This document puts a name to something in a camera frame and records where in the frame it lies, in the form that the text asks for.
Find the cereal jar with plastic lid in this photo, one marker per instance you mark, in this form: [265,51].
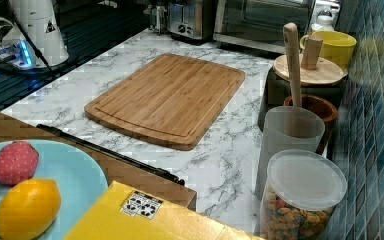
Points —
[301,192]

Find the yellow cereal box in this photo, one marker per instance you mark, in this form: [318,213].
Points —
[125,213]

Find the red strawberry toy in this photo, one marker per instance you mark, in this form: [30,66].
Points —
[18,162]

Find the stainless steel toaster oven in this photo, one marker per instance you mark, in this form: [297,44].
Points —
[258,24]

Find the stainless steel slot toaster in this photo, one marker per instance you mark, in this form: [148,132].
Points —
[191,19]

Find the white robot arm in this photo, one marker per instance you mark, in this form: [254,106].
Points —
[30,39]

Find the yellow lemon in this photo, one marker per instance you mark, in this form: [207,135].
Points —
[28,209]

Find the wooden tray with black handle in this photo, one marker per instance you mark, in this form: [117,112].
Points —
[115,166]

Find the round wooden lid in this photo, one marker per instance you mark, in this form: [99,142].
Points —
[314,70]

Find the light blue plate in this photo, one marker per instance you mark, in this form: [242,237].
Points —
[80,180]

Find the bamboo cutting board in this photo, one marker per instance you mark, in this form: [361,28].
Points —
[171,101]

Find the white capped bottle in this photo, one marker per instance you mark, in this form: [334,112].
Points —
[324,21]

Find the brown wooden cup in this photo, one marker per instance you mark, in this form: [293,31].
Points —
[320,110]

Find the yellow mug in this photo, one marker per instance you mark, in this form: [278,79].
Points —
[337,47]

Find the frosted plastic cup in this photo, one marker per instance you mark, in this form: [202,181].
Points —
[284,128]

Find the wooden pestle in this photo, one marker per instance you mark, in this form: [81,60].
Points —
[292,55]

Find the black container under lid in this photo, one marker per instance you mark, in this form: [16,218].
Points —
[276,90]

